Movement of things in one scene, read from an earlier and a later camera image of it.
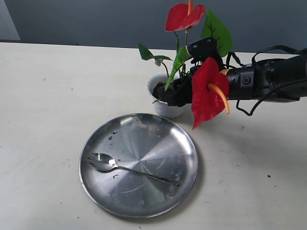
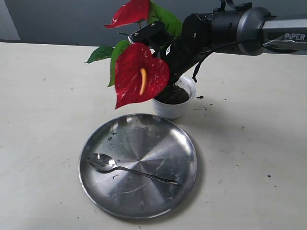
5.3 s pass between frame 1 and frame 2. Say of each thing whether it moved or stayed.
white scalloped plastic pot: stayed
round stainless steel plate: stayed
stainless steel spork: stayed
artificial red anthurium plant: moved
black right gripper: moved
